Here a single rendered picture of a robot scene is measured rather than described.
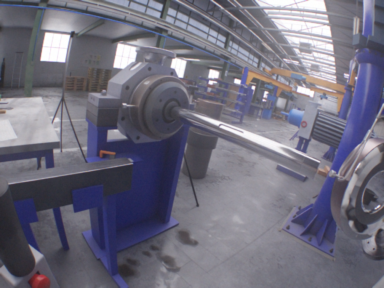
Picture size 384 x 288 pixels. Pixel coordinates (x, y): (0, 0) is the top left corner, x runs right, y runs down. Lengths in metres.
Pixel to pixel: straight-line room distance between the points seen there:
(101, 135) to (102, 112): 0.13
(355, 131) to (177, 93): 1.77
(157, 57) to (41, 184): 0.89
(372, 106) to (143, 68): 2.07
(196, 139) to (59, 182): 2.00
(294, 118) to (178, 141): 3.26
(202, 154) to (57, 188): 2.10
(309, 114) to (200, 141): 2.49
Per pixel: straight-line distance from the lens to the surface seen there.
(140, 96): 0.99
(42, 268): 0.30
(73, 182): 0.78
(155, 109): 0.98
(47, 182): 0.76
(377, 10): 2.35
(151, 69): 1.12
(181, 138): 1.42
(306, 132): 4.16
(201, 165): 2.66
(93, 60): 12.98
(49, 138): 1.13
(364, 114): 2.19
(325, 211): 2.35
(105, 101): 1.01
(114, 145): 1.26
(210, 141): 2.52
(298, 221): 2.51
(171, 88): 1.02
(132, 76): 1.06
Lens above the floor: 1.25
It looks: 17 degrees down
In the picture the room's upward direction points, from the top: 13 degrees clockwise
